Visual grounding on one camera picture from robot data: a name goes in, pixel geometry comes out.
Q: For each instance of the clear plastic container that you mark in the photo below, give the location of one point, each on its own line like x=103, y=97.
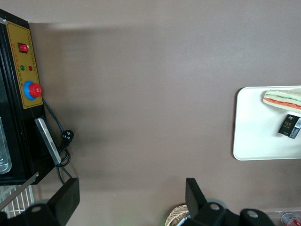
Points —
x=4, y=153

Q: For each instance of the black gum box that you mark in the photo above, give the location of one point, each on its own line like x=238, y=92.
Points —
x=289, y=126

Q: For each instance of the black machine with yellow panel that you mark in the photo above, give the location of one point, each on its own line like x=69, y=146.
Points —
x=26, y=70

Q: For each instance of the light wicker basket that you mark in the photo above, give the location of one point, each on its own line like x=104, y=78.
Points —
x=175, y=215

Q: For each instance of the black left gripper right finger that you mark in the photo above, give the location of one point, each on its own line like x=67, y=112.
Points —
x=197, y=204

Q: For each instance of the clear acrylic bottle rack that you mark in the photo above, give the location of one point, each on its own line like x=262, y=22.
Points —
x=272, y=215

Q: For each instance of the cream plastic tray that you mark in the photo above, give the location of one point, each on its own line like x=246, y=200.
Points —
x=254, y=131

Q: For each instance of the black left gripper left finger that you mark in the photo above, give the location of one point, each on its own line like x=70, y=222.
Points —
x=63, y=200

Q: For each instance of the wrapped triangle sandwich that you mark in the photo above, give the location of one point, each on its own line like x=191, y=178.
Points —
x=282, y=101

